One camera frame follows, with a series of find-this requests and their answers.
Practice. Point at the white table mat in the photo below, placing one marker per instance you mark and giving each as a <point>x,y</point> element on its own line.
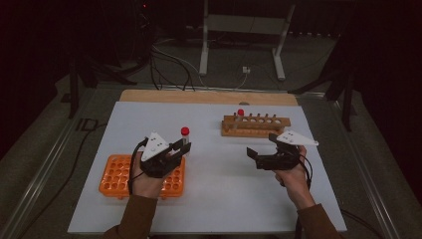
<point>212,199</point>

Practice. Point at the white metal stand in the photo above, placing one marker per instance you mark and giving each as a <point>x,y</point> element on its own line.
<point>245,25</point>

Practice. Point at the wooden test tube rack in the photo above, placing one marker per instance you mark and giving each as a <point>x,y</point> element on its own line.
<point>255,134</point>

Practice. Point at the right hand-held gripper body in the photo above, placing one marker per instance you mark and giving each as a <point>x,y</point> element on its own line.
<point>282,161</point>

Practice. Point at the dark equipment rack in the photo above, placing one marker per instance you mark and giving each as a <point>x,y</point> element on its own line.
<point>144,30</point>

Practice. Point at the orange plastic tube rack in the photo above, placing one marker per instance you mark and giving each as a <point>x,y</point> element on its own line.
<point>114,176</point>

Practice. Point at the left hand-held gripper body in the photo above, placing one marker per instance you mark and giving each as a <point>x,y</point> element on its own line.
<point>154,149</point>

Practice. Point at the person's left hand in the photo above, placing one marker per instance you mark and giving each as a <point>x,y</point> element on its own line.
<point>146,186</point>

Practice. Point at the black tripod stand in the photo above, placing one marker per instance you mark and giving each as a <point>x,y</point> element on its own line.
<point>74,86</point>
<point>346,96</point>

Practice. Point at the aluminium frame rail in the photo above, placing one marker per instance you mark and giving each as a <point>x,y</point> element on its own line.
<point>365,172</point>
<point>49,159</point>

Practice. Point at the person's right hand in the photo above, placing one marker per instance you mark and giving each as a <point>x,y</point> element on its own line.
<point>295,182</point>

